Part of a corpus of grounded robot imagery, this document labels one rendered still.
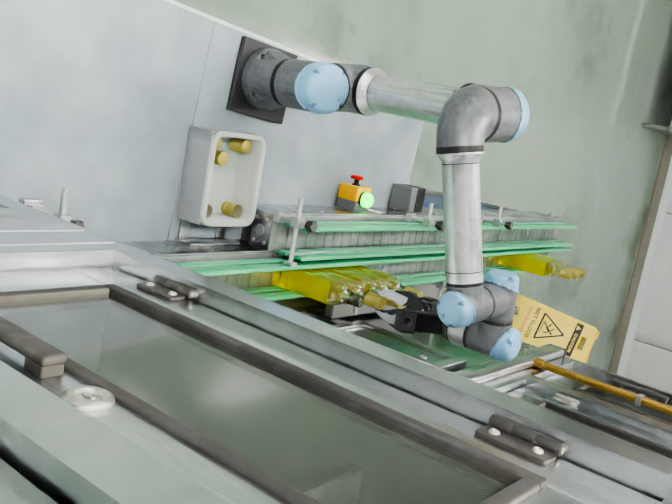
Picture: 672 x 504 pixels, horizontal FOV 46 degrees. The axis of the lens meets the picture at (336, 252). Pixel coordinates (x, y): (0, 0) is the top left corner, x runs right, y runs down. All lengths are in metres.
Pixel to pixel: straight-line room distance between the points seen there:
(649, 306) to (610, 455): 7.16
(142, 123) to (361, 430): 1.31
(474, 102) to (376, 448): 1.12
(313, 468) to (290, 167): 1.69
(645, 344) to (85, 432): 7.45
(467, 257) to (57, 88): 0.88
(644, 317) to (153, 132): 6.42
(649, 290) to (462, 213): 6.23
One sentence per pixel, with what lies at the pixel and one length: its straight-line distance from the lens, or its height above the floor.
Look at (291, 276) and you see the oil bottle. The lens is 1.97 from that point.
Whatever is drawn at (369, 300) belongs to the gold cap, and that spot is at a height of 1.14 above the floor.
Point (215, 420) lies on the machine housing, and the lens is 0.57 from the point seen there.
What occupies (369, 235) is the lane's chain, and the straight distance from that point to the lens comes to 2.29.
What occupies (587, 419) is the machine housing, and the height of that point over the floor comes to 1.63.
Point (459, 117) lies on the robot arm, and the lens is 1.59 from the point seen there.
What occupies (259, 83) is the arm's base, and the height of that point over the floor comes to 0.82.
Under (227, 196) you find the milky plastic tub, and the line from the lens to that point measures 1.99.
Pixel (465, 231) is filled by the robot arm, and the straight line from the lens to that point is 1.60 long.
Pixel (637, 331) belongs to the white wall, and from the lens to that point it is 7.83.
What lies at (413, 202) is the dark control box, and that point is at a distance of 2.53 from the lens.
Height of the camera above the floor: 2.18
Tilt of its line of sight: 36 degrees down
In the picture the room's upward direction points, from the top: 108 degrees clockwise
